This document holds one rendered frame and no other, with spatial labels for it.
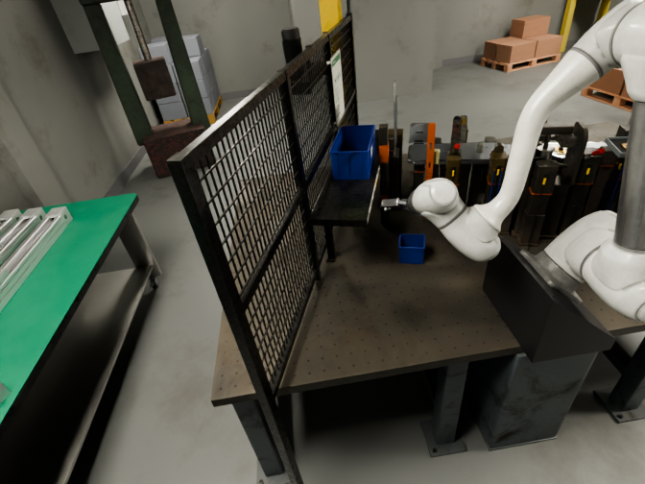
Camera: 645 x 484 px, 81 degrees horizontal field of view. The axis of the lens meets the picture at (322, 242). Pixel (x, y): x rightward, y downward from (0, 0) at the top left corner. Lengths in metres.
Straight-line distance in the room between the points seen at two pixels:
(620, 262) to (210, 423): 1.84
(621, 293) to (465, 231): 0.41
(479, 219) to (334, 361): 0.66
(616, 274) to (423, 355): 0.59
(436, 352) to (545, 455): 0.86
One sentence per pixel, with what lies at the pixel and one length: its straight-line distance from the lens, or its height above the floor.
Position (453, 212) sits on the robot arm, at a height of 1.20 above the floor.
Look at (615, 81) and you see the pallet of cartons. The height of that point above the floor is 0.27.
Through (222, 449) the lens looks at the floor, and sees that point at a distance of 2.10.
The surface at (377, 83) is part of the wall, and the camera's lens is 6.26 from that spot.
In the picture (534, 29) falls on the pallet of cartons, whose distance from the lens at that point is 8.15.
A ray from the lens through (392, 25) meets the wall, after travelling 6.18.
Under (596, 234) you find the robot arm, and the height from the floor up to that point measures 1.05.
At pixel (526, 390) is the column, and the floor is 0.44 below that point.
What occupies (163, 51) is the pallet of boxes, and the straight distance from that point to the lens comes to 6.25.
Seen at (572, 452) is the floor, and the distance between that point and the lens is 2.13.
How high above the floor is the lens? 1.79
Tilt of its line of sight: 36 degrees down
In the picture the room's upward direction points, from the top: 8 degrees counter-clockwise
